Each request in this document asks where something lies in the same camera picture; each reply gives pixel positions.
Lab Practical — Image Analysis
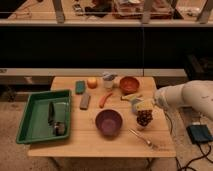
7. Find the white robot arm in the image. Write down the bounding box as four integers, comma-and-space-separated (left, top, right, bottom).
134, 80, 213, 121

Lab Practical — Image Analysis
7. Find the red bowl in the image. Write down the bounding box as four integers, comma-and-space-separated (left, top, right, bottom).
119, 76, 140, 94

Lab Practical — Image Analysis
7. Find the purple bowl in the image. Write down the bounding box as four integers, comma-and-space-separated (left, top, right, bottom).
95, 109, 123, 136

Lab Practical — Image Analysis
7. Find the brown pine cone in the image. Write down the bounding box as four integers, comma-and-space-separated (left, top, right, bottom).
136, 110, 153, 130

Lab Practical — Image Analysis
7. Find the grey blue small object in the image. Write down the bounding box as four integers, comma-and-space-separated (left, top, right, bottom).
131, 98, 142, 115

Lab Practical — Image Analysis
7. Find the yellow banana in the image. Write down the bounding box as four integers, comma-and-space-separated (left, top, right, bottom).
121, 93, 142, 101

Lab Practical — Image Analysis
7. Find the silver fork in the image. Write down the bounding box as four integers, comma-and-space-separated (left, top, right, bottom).
129, 129, 158, 149

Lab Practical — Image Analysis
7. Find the wooden table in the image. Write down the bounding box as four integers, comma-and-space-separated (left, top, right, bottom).
28, 82, 176, 158

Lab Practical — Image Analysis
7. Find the orange round fruit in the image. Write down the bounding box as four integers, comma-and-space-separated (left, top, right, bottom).
87, 77, 97, 89

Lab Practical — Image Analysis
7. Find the grey rectangular block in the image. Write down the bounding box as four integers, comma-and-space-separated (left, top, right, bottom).
80, 92, 90, 110

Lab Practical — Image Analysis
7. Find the teal sponge block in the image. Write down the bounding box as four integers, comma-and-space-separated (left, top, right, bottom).
75, 80, 86, 94

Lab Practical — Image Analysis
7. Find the dark utensil in tray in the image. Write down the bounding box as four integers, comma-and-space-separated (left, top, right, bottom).
48, 102, 66, 136

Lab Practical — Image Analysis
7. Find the green plastic tray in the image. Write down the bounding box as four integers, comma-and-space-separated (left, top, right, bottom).
16, 90, 71, 144

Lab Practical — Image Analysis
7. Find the black cable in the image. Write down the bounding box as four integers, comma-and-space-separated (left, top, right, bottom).
164, 109, 213, 171

